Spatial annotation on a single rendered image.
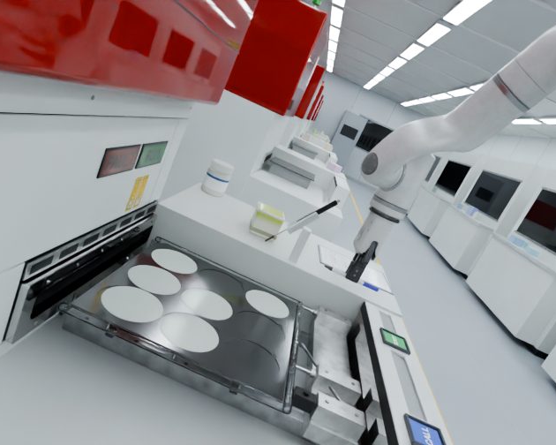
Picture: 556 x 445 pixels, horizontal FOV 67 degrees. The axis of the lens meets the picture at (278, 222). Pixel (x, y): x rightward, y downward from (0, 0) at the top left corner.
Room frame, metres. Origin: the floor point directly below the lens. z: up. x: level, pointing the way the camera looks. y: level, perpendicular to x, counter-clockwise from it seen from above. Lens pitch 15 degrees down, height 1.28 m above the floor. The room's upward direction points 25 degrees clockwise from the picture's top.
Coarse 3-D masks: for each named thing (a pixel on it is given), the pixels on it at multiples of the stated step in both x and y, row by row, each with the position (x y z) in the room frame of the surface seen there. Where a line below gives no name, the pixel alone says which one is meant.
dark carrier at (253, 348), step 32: (192, 256) 0.87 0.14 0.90; (96, 288) 0.60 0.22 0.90; (192, 288) 0.74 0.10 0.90; (224, 288) 0.80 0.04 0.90; (256, 288) 0.86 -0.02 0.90; (160, 320) 0.59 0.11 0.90; (224, 320) 0.68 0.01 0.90; (256, 320) 0.73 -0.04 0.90; (288, 320) 0.78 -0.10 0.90; (192, 352) 0.55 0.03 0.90; (224, 352) 0.59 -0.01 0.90; (256, 352) 0.63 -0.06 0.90; (288, 352) 0.67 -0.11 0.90; (256, 384) 0.55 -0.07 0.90
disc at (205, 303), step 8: (184, 296) 0.70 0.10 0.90; (192, 296) 0.71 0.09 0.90; (200, 296) 0.72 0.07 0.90; (208, 296) 0.74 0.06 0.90; (216, 296) 0.75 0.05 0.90; (184, 304) 0.67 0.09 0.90; (192, 304) 0.68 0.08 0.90; (200, 304) 0.69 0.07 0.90; (208, 304) 0.71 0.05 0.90; (216, 304) 0.72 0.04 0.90; (224, 304) 0.73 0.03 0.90; (200, 312) 0.67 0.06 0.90; (208, 312) 0.68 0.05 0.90; (216, 312) 0.69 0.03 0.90; (224, 312) 0.70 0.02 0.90
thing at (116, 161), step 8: (112, 152) 0.60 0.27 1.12; (120, 152) 0.63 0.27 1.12; (128, 152) 0.66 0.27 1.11; (136, 152) 0.69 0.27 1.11; (112, 160) 0.61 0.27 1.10; (120, 160) 0.64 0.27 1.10; (128, 160) 0.67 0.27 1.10; (104, 168) 0.59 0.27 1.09; (112, 168) 0.62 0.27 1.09; (120, 168) 0.65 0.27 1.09; (128, 168) 0.68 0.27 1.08
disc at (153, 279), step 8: (128, 272) 0.69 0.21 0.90; (136, 272) 0.70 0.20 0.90; (144, 272) 0.71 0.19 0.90; (152, 272) 0.73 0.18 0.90; (160, 272) 0.74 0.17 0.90; (168, 272) 0.75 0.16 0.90; (136, 280) 0.68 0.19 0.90; (144, 280) 0.69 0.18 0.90; (152, 280) 0.70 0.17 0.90; (160, 280) 0.71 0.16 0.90; (168, 280) 0.73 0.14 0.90; (176, 280) 0.74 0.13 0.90; (144, 288) 0.66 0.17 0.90; (152, 288) 0.67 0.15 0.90; (160, 288) 0.69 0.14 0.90; (168, 288) 0.70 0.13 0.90; (176, 288) 0.71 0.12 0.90
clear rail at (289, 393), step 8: (296, 312) 0.84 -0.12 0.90; (296, 320) 0.80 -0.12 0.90; (296, 328) 0.76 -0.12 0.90; (296, 336) 0.73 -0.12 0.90; (296, 344) 0.70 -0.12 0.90; (296, 352) 0.67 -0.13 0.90; (296, 360) 0.65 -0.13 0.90; (288, 368) 0.63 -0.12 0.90; (296, 368) 0.63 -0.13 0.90; (288, 376) 0.60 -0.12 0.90; (288, 384) 0.58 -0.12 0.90; (288, 392) 0.56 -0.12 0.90; (288, 400) 0.54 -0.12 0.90
